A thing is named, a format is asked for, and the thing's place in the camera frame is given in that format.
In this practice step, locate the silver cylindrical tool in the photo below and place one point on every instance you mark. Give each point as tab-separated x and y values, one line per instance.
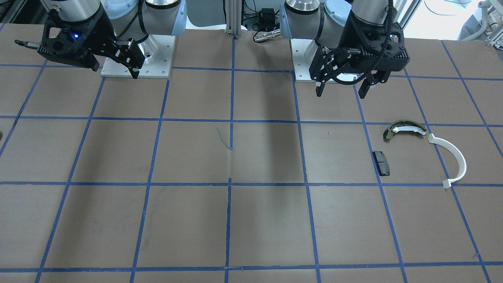
267	36

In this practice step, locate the black power adapter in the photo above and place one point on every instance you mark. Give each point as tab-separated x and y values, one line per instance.
266	19

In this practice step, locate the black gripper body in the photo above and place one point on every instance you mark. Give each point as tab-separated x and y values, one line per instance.
103	32
348	39

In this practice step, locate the black brake pad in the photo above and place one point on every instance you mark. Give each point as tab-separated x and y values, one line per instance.
381	163

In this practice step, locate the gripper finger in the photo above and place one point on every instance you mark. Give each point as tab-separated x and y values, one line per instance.
364	88
94	65
320	86
135	72

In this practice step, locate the aluminium frame post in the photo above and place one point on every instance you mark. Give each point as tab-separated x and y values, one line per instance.
233	17

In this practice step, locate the white curved plastic part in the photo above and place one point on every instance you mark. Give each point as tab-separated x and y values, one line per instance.
462	164

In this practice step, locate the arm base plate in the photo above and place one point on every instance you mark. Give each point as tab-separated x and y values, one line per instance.
303	51
158	51

